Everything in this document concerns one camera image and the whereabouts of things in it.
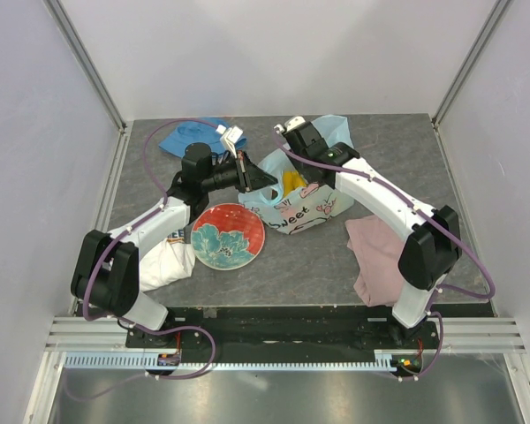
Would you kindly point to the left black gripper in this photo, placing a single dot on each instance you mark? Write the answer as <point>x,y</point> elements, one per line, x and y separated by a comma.
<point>250,177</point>

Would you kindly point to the yellow banana bunch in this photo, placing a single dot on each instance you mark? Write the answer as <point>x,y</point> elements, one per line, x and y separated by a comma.
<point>292,180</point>

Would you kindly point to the light blue plastic bag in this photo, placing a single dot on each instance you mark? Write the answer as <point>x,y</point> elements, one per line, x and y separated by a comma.
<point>290,208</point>

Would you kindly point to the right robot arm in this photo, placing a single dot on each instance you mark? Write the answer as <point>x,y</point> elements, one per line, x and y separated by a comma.
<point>430,234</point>

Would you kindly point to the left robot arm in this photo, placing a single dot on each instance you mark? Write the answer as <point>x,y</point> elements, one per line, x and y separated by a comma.
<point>107,274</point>

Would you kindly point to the round fruit plate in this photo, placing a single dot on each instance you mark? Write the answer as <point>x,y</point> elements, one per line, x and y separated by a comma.
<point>227,237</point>

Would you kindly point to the blue bucket hat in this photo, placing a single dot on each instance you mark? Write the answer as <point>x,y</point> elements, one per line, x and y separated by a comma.
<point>191,132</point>

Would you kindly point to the white printed t-shirt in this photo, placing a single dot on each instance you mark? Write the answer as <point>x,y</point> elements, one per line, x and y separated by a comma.
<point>169,261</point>

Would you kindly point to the pink folded cloth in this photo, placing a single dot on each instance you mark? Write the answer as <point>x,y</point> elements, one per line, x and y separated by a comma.
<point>377,249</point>

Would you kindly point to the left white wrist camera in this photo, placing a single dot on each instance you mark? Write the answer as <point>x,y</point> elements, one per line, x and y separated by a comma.
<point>229,137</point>

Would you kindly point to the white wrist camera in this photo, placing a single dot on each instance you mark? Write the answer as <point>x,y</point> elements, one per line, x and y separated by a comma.
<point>229,137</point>
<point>290,125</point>

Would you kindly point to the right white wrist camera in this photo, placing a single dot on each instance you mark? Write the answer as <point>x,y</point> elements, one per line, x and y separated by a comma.
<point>290,125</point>

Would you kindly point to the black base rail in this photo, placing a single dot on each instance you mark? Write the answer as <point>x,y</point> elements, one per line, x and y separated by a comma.
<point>347,326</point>

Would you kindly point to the white slotted cable duct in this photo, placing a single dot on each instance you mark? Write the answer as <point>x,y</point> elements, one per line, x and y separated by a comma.
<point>381,362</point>

